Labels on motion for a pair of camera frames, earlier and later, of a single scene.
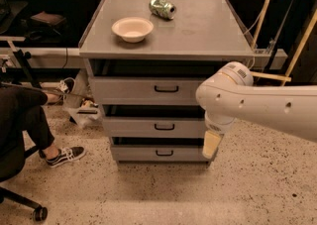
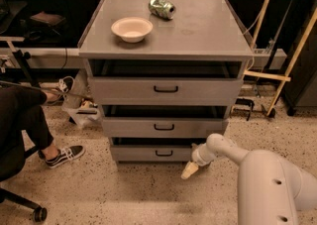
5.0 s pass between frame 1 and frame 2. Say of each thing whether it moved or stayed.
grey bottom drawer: stayed
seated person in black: stayed
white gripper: moved
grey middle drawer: stayed
